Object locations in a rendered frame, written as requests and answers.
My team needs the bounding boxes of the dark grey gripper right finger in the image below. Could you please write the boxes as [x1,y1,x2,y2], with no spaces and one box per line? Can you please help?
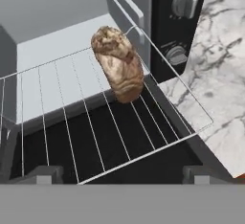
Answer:
[182,165,234,185]

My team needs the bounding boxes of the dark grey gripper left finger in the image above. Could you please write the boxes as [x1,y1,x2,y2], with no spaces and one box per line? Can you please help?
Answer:
[9,165,64,185]

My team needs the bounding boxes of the black toaster oven door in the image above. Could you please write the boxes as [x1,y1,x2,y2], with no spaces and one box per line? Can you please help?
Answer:
[0,74,237,185]

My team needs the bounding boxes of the small grey oven knob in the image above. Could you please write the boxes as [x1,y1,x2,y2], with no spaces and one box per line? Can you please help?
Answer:
[166,45,189,66]

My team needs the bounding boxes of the brown bread loaf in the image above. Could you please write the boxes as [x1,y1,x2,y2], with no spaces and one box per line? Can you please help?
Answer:
[90,25,145,104]

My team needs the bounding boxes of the black toaster oven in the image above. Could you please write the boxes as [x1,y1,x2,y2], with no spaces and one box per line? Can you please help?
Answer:
[0,0,211,130]

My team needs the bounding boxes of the large grey oven knob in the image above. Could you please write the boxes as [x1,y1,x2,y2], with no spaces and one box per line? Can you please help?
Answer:
[171,0,202,20]

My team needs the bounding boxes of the wire toaster oven rack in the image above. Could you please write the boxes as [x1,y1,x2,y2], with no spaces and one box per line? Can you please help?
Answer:
[0,24,214,185]

